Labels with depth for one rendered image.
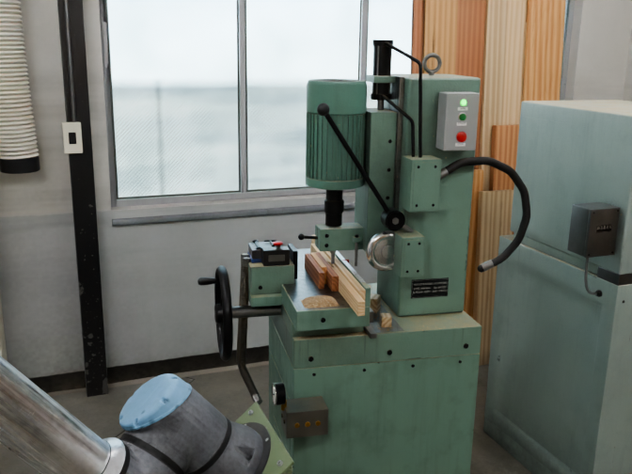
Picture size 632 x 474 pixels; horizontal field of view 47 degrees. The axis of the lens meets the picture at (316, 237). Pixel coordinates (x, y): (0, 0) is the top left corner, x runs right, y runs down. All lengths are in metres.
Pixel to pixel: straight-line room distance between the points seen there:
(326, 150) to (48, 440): 1.11
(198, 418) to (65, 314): 2.02
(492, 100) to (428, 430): 2.01
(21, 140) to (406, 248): 1.70
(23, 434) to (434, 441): 1.34
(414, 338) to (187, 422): 0.85
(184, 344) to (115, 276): 0.50
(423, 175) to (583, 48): 2.41
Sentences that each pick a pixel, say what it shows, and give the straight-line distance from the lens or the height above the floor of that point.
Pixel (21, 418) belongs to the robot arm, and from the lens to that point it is 1.37.
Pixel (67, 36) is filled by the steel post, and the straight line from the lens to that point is 3.18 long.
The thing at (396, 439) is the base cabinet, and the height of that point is 0.45.
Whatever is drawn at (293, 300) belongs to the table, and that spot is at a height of 0.90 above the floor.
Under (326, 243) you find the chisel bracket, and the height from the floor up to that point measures 1.03.
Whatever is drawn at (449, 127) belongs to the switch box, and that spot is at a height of 1.39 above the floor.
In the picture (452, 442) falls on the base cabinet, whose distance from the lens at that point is 2.37.
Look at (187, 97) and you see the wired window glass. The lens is 3.43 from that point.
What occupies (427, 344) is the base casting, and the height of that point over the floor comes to 0.75.
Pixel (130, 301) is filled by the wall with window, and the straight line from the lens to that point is 3.51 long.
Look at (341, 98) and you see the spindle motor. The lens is 2.05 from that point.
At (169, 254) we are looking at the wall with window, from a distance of 3.46.
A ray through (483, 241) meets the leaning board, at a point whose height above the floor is 0.66.
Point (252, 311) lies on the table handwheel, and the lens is 2.21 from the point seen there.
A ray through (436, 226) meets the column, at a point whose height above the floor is 1.09.
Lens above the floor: 1.61
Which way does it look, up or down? 15 degrees down
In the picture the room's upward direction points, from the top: 1 degrees clockwise
